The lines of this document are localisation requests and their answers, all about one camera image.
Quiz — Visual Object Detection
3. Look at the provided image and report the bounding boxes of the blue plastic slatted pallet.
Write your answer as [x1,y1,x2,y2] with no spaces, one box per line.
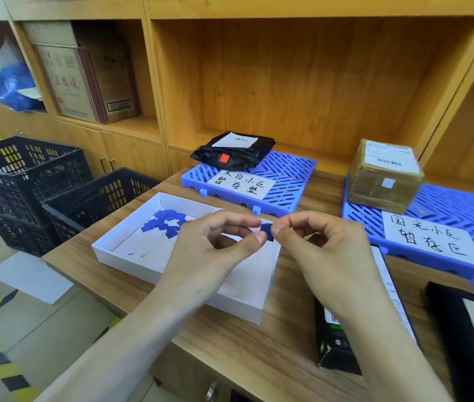
[181,151,318,217]
[341,171,474,289]

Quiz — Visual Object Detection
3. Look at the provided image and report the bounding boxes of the person's right forearm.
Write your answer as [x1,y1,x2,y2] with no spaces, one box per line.
[313,286,457,402]

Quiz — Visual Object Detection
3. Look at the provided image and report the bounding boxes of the blue plastic bag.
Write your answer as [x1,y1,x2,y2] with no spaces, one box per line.
[0,37,47,113]

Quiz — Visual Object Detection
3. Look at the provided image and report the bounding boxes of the black and green flat box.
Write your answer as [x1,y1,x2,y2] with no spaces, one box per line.
[313,245,420,376]

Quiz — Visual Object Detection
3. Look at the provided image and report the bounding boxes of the person's right hand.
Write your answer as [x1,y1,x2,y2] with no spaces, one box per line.
[270,211,384,309]

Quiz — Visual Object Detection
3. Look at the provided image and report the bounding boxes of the pile of blue paper pieces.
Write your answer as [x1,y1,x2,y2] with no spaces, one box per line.
[141,209,192,240]

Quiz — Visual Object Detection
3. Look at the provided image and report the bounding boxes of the black plastic mesh crate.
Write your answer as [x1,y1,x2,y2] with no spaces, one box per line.
[0,203,62,258]
[0,136,94,216]
[41,167,162,244]

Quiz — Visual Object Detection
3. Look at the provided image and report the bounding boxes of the black framed board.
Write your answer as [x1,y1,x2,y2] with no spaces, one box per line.
[424,281,474,402]

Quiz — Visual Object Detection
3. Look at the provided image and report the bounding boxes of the black plastic parcel bag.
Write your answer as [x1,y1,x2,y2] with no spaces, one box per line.
[190,131,276,171]

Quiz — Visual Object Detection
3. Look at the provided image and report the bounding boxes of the wooden shelf cabinet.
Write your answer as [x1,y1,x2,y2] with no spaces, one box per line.
[0,0,474,214]

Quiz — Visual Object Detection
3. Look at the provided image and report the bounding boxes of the brown taped cardboard parcel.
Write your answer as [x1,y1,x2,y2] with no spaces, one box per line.
[348,139,425,215]

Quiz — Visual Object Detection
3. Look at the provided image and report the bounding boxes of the person's left forearm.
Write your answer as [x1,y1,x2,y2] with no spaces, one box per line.
[32,282,221,402]

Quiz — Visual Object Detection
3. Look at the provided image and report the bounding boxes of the plain brown cardboard box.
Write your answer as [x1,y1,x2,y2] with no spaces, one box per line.
[21,21,79,49]

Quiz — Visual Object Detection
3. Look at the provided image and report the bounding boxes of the white paper sheet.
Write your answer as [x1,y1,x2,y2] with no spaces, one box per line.
[0,251,75,305]

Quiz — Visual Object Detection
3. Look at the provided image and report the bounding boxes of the person's left hand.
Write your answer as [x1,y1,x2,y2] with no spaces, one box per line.
[157,211,268,298]

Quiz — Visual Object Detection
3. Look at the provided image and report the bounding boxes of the large printed cardboard box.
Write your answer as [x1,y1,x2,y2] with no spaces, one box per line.
[32,21,142,125]

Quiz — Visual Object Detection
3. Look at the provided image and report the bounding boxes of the white shallow tray box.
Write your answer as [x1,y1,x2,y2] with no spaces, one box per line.
[92,192,283,326]

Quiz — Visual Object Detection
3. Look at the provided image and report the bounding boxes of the white handwritten paper label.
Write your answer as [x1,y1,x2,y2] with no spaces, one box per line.
[381,210,474,269]
[206,170,278,202]

